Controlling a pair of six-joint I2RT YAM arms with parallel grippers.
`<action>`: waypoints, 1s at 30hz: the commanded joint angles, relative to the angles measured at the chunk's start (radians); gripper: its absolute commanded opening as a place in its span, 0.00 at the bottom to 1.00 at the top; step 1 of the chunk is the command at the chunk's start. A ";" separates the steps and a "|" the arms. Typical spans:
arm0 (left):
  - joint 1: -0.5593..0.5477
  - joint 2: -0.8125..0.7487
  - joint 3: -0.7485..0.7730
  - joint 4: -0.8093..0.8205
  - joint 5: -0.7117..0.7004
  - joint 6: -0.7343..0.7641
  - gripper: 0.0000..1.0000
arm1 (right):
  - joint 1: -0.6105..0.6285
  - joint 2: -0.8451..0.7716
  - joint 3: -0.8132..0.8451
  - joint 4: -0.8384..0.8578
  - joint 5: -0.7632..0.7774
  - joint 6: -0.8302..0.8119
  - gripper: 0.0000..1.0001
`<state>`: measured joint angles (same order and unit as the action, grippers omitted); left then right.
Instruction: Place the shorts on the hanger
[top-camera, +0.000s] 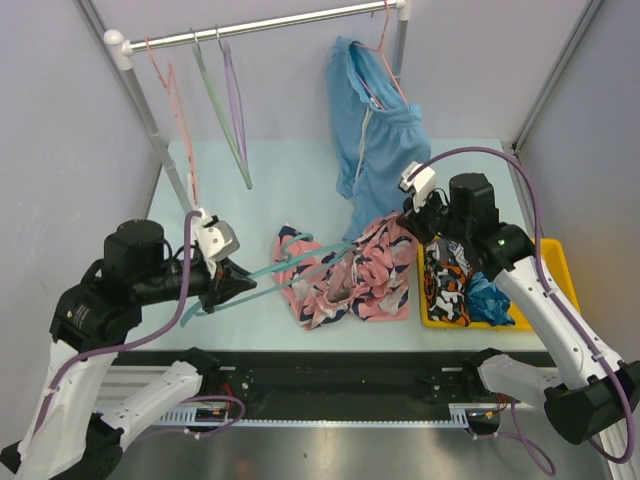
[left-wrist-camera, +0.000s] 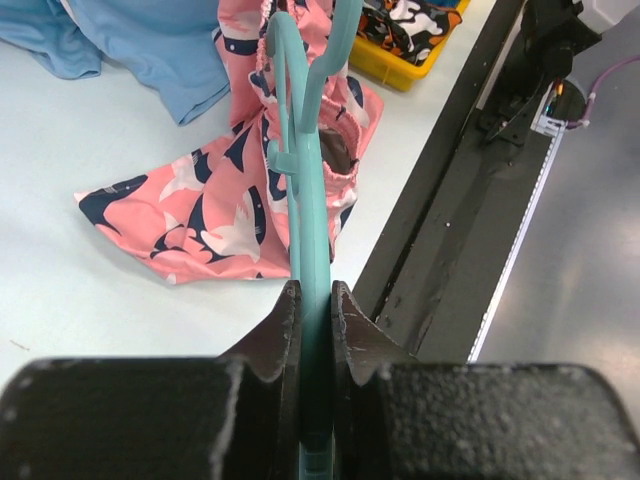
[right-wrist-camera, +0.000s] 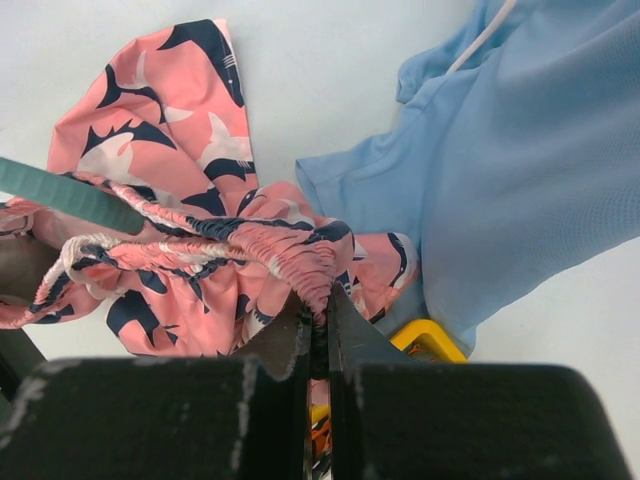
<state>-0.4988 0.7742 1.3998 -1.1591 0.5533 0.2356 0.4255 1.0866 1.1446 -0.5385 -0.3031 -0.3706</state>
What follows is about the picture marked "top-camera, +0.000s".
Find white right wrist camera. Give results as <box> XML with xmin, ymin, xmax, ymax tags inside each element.
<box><xmin>399</xmin><ymin>162</ymin><xmax>437</xmax><ymax>212</ymax></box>

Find teal plastic hanger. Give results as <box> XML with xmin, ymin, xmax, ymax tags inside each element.
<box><xmin>179</xmin><ymin>232</ymin><xmax>361</xmax><ymax>330</ymax></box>

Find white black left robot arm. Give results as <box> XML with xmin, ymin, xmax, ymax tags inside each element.
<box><xmin>1</xmin><ymin>210</ymin><xmax>254</xmax><ymax>479</ymax></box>

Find purple plastic hanger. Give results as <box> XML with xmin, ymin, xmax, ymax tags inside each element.
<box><xmin>217</xmin><ymin>36</ymin><xmax>248</xmax><ymax>169</ymax></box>

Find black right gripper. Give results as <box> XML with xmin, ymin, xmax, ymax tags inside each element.
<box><xmin>398</xmin><ymin>185</ymin><xmax>470</xmax><ymax>246</ymax></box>

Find blue patterned shorts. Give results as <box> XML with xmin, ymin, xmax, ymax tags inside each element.
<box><xmin>465</xmin><ymin>272</ymin><xmax>515</xmax><ymax>327</ymax></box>

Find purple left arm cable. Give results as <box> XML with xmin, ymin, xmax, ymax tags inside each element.
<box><xmin>29</xmin><ymin>209</ymin><xmax>206</xmax><ymax>451</ymax></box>

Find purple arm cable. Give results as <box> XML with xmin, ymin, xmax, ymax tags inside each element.
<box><xmin>424</xmin><ymin>146</ymin><xmax>636</xmax><ymax>464</ymax></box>
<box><xmin>29</xmin><ymin>209</ymin><xmax>206</xmax><ymax>451</ymax></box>

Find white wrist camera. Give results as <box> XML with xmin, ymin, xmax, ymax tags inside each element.
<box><xmin>192</xmin><ymin>208</ymin><xmax>240</xmax><ymax>261</ymax></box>
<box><xmin>399</xmin><ymin>162</ymin><xmax>437</xmax><ymax>212</ymax></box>

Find pink wire hanger right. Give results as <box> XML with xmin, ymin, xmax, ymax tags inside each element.
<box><xmin>356</xmin><ymin>0</ymin><xmax>409</xmax><ymax>106</ymax></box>

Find light blue shorts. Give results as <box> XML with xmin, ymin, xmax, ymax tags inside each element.
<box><xmin>325</xmin><ymin>36</ymin><xmax>431</xmax><ymax>242</ymax></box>

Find pink wire hanger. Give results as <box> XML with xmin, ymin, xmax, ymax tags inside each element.
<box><xmin>144</xmin><ymin>37</ymin><xmax>200</xmax><ymax>207</ymax></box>
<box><xmin>356</xmin><ymin>0</ymin><xmax>409</xmax><ymax>106</ymax></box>

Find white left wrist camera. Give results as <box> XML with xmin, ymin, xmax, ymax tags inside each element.
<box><xmin>192</xmin><ymin>208</ymin><xmax>240</xmax><ymax>261</ymax></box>

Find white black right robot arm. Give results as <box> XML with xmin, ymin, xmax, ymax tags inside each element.
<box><xmin>399</xmin><ymin>165</ymin><xmax>639</xmax><ymax>445</ymax></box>

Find camouflage patterned shorts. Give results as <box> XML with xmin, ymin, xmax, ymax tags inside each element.
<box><xmin>423</xmin><ymin>238</ymin><xmax>474</xmax><ymax>327</ymax></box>

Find pink wire hanger left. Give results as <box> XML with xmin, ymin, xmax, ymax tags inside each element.
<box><xmin>144</xmin><ymin>37</ymin><xmax>200</xmax><ymax>207</ymax></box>

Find light green plastic hanger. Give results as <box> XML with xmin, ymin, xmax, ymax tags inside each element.
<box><xmin>191</xmin><ymin>31</ymin><xmax>253</xmax><ymax>190</ymax></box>

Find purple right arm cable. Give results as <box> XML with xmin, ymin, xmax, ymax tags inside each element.
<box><xmin>424</xmin><ymin>146</ymin><xmax>636</xmax><ymax>464</ymax></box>

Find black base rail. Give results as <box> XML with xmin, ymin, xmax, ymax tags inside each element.
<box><xmin>109</xmin><ymin>348</ymin><xmax>559</xmax><ymax>426</ymax></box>

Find pink patterned shorts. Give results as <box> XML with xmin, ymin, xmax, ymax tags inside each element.
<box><xmin>272</xmin><ymin>212</ymin><xmax>419</xmax><ymax>330</ymax></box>

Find yellow plastic bin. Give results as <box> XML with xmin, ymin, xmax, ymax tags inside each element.
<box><xmin>418</xmin><ymin>238</ymin><xmax>581</xmax><ymax>332</ymax></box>

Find metal clothes rack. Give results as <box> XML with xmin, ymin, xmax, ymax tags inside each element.
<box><xmin>98</xmin><ymin>1</ymin><xmax>411</xmax><ymax>212</ymax></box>

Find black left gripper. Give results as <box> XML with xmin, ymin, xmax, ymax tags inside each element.
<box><xmin>137</xmin><ymin>253</ymin><xmax>258</xmax><ymax>310</ymax></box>

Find white cable duct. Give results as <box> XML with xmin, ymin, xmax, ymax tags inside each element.
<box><xmin>97</xmin><ymin>402</ymin><xmax>496</xmax><ymax>431</ymax></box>

